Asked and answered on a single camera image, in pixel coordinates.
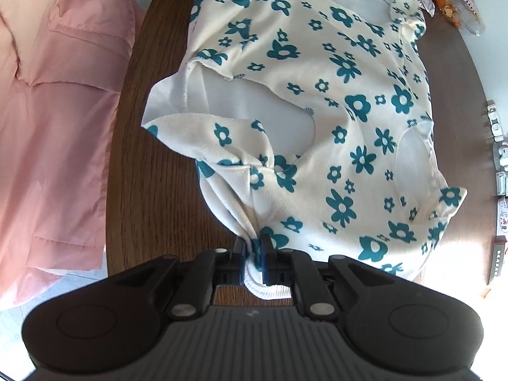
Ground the row of small white figures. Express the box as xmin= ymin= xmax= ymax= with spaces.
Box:
xmin=486 ymin=101 xmax=505 ymax=140

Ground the white teal floral garment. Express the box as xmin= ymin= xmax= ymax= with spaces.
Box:
xmin=142 ymin=0 xmax=469 ymax=301

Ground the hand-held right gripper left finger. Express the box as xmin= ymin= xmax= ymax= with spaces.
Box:
xmin=114 ymin=237 xmax=246 ymax=320

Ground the person's pink clothing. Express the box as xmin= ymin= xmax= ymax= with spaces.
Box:
xmin=0 ymin=0 xmax=148 ymax=311

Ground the dark small box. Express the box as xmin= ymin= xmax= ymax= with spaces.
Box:
xmin=490 ymin=236 xmax=508 ymax=283

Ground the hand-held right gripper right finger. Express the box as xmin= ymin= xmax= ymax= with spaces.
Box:
xmin=260 ymin=235 xmax=382 ymax=319

